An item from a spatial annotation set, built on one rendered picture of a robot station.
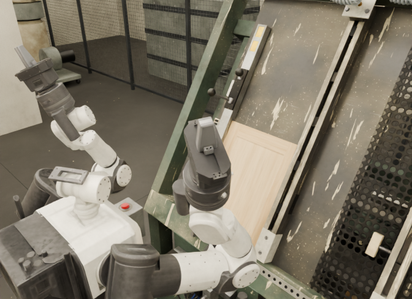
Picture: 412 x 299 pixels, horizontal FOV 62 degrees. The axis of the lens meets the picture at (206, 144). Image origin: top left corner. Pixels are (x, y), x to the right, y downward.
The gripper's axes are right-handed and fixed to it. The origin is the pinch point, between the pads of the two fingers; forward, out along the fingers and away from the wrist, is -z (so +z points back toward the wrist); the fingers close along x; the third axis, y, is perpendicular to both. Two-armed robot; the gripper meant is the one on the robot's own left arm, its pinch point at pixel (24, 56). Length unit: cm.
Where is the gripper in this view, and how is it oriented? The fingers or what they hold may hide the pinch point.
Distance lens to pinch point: 111.6
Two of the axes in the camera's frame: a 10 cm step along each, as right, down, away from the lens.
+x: 8.9, -2.2, -4.0
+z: 4.0, 7.9, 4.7
